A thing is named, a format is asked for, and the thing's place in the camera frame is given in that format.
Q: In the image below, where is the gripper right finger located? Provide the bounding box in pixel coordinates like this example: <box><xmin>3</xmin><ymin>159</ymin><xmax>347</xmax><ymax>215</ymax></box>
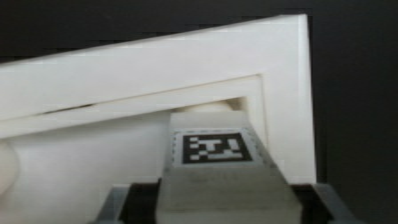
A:
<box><xmin>292</xmin><ymin>183</ymin><xmax>367</xmax><ymax>224</ymax></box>

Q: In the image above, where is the white square table top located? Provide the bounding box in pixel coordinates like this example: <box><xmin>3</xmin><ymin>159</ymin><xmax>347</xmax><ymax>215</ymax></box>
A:
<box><xmin>0</xmin><ymin>76</ymin><xmax>264</xmax><ymax>224</ymax></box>

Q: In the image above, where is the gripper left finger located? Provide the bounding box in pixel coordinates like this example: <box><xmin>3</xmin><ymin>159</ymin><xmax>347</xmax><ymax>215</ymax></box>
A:
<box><xmin>90</xmin><ymin>183</ymin><xmax>161</xmax><ymax>224</ymax></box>

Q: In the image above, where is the white U-shaped fence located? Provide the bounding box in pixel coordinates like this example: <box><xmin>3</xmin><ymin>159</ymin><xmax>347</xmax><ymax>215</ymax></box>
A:
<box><xmin>0</xmin><ymin>14</ymin><xmax>317</xmax><ymax>183</ymax></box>

